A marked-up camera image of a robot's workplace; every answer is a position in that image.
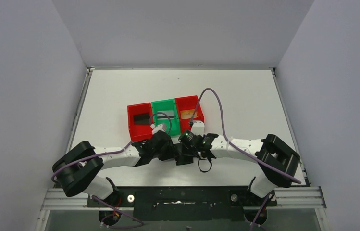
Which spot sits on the green bin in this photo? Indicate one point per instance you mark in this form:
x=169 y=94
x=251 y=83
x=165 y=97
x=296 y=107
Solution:
x=172 y=124

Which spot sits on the red bin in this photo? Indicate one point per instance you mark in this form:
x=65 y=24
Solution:
x=139 y=132
x=185 y=108

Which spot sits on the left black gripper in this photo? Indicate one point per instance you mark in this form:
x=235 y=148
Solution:
x=169 y=152

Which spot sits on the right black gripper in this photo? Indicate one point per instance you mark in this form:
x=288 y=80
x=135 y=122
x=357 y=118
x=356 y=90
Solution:
x=203 y=144

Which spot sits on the black leather card holder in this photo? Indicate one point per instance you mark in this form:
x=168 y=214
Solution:
x=181 y=154

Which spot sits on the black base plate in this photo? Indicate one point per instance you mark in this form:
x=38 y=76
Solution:
x=199 y=203

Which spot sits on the gold card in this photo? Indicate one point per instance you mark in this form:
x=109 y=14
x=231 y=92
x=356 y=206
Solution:
x=187 y=114

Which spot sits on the aluminium frame rail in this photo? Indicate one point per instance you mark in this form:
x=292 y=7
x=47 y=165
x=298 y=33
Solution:
x=292 y=198

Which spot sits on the black card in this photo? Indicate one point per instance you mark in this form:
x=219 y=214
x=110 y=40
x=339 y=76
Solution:
x=141 y=119

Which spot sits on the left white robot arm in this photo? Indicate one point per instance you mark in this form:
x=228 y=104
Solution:
x=77 y=171

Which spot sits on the silver card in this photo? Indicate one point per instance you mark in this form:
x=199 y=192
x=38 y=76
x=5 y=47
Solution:
x=161 y=115

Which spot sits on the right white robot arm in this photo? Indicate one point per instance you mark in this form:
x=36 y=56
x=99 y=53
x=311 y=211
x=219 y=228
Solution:
x=278 y=161

